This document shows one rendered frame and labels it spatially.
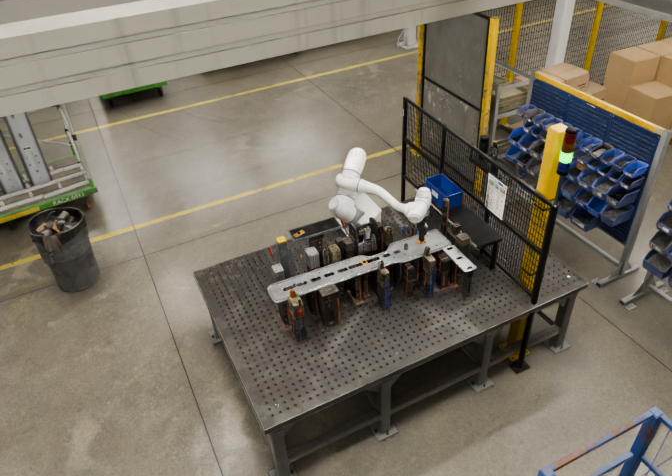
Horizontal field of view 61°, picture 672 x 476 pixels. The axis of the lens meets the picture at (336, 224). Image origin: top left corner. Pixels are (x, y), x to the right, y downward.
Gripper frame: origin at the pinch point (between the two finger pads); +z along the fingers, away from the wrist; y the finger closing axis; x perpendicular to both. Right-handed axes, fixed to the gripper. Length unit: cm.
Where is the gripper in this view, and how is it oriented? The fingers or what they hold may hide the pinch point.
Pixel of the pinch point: (421, 236)
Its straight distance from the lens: 417.5
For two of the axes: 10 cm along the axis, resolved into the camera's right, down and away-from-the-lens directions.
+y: 4.1, 5.3, -7.4
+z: 0.5, 8.0, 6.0
